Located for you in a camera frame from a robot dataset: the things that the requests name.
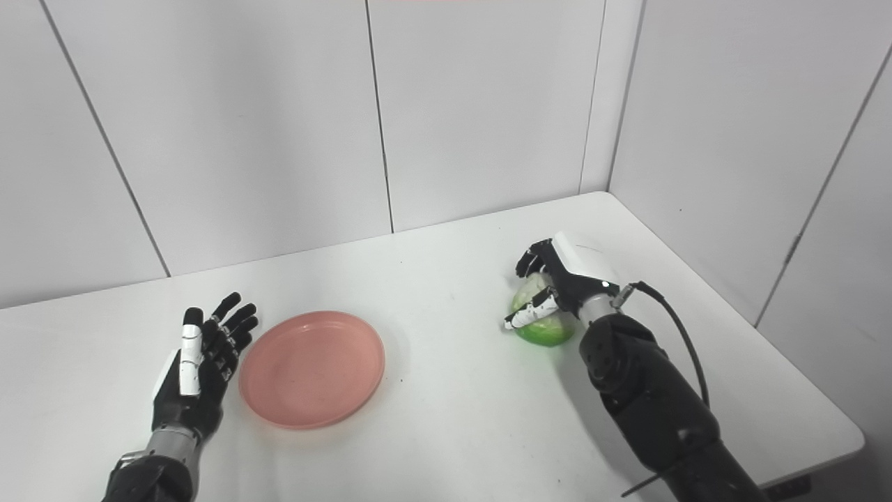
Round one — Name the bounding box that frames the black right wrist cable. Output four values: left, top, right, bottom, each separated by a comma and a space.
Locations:
612, 280, 711, 409

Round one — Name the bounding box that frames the pink plate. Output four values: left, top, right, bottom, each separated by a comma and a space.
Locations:
238, 311, 386, 430

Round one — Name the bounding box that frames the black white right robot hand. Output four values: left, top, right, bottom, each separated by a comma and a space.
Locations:
504, 231, 621, 330

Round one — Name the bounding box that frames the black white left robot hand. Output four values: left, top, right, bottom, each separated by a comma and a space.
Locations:
152, 292, 259, 441

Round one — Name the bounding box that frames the green cabbage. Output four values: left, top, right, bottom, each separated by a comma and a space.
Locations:
511, 272, 578, 347

